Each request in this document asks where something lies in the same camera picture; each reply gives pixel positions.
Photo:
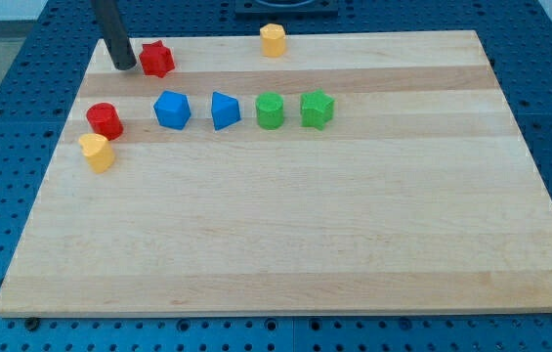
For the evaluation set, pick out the red star block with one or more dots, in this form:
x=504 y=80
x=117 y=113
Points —
x=156 y=59

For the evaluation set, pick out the green star block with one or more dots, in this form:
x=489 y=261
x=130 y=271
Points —
x=316 y=109

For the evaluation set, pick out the green cylinder block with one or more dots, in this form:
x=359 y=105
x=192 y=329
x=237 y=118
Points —
x=269 y=110

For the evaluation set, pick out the blue triangle block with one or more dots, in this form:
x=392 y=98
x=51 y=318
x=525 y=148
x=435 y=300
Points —
x=225 y=110

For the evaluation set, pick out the light wooden board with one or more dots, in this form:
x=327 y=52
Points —
x=419 y=197

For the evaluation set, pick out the blue cube block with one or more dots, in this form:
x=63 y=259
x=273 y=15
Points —
x=172 y=110

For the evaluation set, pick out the yellow hexagon block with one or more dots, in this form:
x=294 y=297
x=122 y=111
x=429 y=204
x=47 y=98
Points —
x=273 y=40

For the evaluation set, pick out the red cylinder block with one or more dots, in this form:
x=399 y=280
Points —
x=104 y=120

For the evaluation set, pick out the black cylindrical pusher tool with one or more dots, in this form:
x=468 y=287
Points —
x=114 y=33

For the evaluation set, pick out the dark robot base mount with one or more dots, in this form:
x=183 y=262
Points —
x=285 y=7

